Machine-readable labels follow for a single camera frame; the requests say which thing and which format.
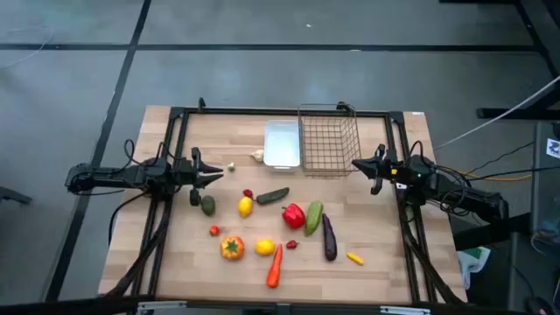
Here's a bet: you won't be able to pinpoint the dark green avocado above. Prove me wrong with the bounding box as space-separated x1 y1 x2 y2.
200 194 217 218

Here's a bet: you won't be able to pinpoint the red bell pepper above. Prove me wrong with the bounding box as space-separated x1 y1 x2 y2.
281 202 307 231

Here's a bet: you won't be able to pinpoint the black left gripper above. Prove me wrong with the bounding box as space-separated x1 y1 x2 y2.
172 147 225 207

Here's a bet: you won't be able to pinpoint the purple eggplant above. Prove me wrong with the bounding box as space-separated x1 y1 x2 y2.
321 213 339 263

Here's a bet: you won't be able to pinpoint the black floor cable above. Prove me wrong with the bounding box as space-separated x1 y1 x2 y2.
108 191 151 247

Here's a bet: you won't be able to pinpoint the dark chair leg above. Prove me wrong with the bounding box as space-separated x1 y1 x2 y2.
0 185 33 207

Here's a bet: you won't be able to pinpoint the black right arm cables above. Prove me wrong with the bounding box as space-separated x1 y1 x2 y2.
409 139 476 219

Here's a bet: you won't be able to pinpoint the black support bar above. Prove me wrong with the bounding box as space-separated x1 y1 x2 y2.
450 212 533 253

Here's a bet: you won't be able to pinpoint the white plastic bin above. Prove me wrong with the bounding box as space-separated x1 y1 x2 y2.
262 119 302 172

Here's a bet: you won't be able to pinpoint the dark green cucumber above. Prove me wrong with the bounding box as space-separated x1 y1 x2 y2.
255 186 291 206

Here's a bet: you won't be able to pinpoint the yellow cable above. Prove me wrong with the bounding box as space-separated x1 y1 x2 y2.
463 171 533 182

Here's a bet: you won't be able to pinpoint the white and green bag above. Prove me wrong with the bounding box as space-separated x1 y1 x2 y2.
456 246 492 291

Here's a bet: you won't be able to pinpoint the grey cabinet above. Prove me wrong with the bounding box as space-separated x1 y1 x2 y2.
530 121 560 240

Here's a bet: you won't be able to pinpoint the yellow lemon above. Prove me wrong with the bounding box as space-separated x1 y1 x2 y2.
237 196 255 219
255 238 277 257

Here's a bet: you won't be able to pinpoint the black computer mouse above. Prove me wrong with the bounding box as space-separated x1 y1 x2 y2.
524 296 555 315

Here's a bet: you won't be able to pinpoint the black neighbouring table frame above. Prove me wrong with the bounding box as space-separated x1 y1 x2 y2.
438 0 560 122

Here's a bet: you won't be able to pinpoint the black aluminium table frame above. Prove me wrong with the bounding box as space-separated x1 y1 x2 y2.
104 104 467 306

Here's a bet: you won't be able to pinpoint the thick white cable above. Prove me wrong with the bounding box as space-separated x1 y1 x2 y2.
432 74 560 151

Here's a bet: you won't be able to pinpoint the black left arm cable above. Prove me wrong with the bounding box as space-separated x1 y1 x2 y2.
123 138 137 165

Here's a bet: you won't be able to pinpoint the long black cable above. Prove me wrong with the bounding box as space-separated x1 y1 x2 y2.
476 164 560 181

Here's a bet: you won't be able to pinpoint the orange fruit with green calyx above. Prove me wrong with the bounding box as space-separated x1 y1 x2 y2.
220 235 246 262

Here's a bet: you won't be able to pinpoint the white floor cable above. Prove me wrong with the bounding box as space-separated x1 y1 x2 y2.
0 24 54 70

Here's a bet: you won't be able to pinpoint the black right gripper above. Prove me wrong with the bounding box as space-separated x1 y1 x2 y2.
351 143 406 196

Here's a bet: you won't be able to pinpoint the light green squash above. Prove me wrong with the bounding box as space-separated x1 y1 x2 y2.
304 199 325 238

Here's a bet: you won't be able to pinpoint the wire mesh basket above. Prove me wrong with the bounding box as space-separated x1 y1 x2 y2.
297 102 363 179

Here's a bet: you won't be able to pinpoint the orange carrot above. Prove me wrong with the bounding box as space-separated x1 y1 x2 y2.
266 243 284 289

